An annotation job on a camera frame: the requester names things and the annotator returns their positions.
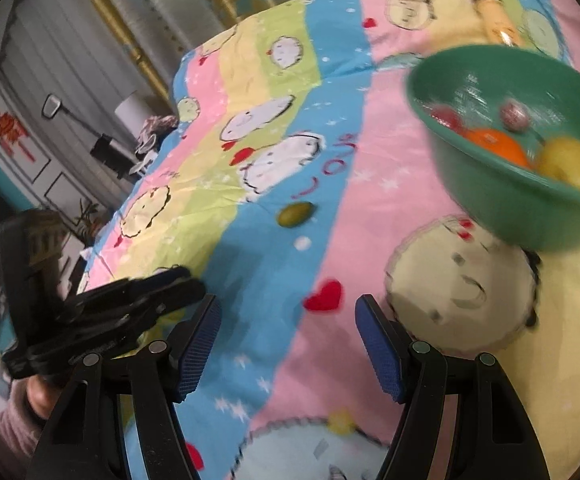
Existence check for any black device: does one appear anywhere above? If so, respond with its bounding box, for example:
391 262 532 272
91 134 140 178

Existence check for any plastic-wrapped red fruit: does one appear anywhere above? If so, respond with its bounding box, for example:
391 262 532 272
427 105 468 136
500 100 530 133

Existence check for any grey fluffy item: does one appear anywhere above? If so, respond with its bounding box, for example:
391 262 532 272
134 115 178 153

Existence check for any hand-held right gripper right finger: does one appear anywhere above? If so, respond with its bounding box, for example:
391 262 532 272
354 294 551 480

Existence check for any printed striped blanket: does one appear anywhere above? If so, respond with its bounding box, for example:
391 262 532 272
82 0 580 480

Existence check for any small green fruit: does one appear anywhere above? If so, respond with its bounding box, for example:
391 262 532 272
276 201 315 228

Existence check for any potted plant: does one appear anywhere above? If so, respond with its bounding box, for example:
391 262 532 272
67 199 103 241

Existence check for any small yellow fruit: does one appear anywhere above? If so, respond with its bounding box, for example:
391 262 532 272
327 410 358 436

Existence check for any small black-framed mirror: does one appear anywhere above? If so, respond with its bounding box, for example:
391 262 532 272
42 95 65 120

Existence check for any green plastic bowl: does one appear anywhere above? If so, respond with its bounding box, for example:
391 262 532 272
406 44 580 253

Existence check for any orange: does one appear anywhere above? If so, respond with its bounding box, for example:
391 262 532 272
462 129 531 170

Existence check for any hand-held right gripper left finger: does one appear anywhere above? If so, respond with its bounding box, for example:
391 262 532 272
24 295 223 480

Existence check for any red wall decoration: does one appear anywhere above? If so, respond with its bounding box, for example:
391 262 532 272
0 105 38 163

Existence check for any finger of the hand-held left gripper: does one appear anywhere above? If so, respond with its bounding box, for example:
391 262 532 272
60 266 193 321
64 280 207 357

